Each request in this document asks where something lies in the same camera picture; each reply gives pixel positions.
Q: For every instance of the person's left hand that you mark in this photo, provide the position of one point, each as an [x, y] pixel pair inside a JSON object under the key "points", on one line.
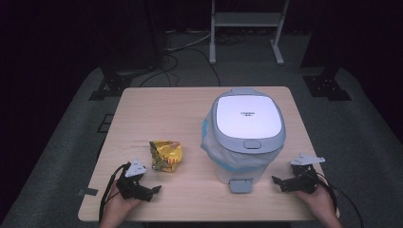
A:
{"points": [[118, 205]]}

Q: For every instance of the white trash can grey lid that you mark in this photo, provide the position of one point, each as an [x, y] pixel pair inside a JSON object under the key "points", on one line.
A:
{"points": [[248, 117]]}

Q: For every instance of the black stand base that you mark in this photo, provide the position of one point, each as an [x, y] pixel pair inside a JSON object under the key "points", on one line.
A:
{"points": [[326, 84], [109, 85]]}

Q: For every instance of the yellow snack bag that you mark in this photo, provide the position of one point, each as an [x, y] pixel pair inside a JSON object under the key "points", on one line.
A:
{"points": [[166, 155]]}

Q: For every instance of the person's right hand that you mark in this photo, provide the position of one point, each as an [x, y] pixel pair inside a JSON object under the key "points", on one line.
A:
{"points": [[316, 201]]}

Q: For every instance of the grey tape strip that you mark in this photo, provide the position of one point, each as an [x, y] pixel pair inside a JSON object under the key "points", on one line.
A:
{"points": [[88, 192]]}

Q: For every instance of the white metal stand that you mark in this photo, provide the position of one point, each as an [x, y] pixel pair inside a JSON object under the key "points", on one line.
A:
{"points": [[245, 19]]}

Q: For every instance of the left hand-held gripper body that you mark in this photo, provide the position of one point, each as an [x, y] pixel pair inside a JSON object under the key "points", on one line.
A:
{"points": [[131, 186]]}

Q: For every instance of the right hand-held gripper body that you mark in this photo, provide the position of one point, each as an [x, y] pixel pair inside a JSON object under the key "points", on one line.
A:
{"points": [[305, 177]]}

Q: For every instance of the dark floor socket plate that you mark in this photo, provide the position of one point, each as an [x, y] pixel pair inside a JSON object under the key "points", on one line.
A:
{"points": [[105, 123]]}

